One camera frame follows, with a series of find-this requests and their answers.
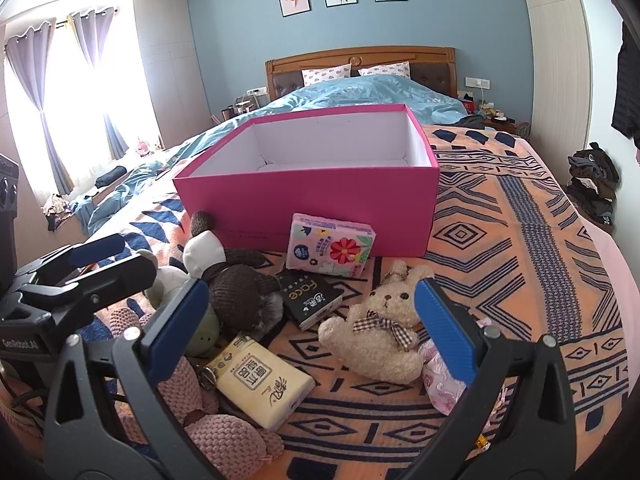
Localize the brown white plush toy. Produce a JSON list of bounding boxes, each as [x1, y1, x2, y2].
[[183, 211, 284, 340]]

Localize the pink knitted plush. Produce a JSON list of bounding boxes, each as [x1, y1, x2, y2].
[[106, 306, 286, 467]]

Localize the yellow tissue pack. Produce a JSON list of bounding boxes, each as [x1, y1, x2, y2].
[[204, 335, 316, 431]]

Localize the cream plush bunny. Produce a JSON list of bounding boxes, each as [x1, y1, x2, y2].
[[318, 260, 434, 385]]

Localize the black face tissue pack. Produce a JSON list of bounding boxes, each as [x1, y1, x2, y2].
[[277, 270, 343, 330]]

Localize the floral pink tissue pack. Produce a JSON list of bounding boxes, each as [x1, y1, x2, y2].
[[285, 214, 376, 278]]

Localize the orange navy patterned blanket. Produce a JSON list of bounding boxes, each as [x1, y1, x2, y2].
[[0, 123, 632, 480]]

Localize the left purple curtain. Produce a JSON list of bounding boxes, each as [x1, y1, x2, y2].
[[4, 21, 74, 195]]

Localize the purple curtain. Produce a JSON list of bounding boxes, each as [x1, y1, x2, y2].
[[67, 6, 129, 160], [4, 21, 74, 195]]

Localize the right purple curtain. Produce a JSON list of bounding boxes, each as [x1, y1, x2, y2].
[[67, 6, 129, 160]]

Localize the pile of dark clothes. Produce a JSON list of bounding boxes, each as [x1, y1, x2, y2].
[[565, 142, 620, 234]]

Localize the pink cardboard box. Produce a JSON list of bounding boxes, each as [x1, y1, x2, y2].
[[174, 104, 439, 257]]

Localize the left patterned pillow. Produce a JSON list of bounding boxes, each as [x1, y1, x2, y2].
[[302, 64, 352, 87]]

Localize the patterned pillow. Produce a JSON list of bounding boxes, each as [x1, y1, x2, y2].
[[358, 62, 411, 79], [302, 64, 352, 87]]

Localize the blue duvet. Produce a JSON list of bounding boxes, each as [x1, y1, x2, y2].
[[74, 75, 468, 236]]

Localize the black puffer jacket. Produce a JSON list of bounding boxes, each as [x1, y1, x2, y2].
[[612, 24, 640, 148]]

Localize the right patterned pillow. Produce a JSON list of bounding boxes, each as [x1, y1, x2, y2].
[[358, 62, 411, 79]]

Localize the wooden headboard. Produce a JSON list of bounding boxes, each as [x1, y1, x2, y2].
[[265, 46, 458, 100]]

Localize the black camera box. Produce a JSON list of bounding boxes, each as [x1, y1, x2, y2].
[[0, 155, 20, 294]]

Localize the white wall socket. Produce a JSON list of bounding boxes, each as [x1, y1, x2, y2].
[[464, 77, 491, 90]]

